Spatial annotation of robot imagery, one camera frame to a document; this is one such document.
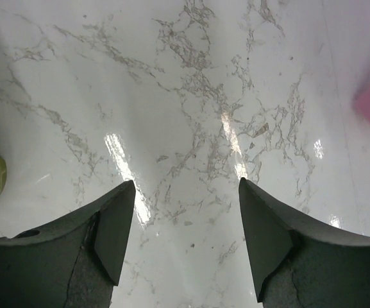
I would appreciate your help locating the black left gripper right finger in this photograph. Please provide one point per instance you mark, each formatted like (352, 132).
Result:
(299, 261)

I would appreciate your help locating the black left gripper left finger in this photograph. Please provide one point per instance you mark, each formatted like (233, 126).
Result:
(73, 261)

